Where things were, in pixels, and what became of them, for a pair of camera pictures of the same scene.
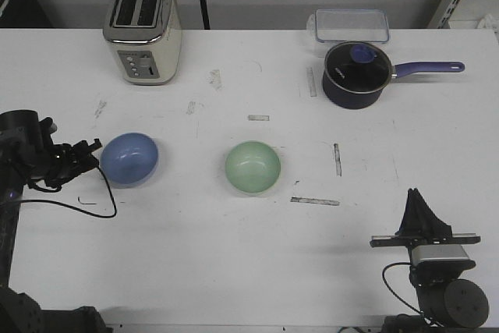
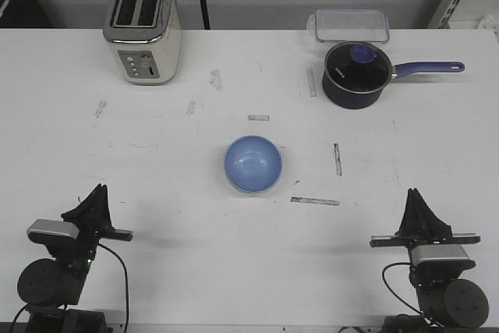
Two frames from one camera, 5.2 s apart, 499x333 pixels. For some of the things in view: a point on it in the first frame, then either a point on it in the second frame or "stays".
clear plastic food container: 349,25 stays
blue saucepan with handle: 355,73 stays
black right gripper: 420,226 stays
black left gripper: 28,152 -> 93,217
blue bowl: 129,160 -> 253,164
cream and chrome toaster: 143,25 stays
